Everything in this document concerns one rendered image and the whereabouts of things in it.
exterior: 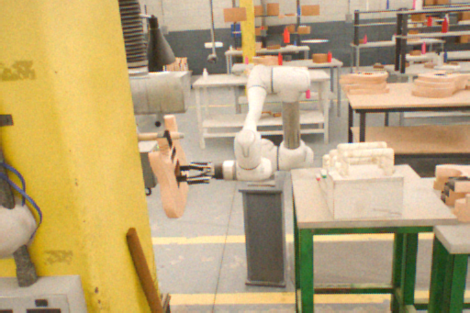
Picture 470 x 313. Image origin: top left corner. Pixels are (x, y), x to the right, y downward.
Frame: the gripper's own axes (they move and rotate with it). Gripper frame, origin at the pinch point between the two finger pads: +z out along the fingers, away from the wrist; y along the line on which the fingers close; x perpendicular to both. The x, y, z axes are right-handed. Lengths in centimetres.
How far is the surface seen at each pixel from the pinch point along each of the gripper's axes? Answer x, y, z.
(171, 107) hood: 36.3, -5.1, -4.2
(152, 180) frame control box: -16.0, 15.5, 18.8
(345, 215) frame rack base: -7, -23, -70
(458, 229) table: -11, -29, -111
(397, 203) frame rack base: -4, -21, -90
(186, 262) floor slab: -129, 55, 26
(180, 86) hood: 44.0, -2.8, -8.8
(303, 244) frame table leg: -19, -26, -53
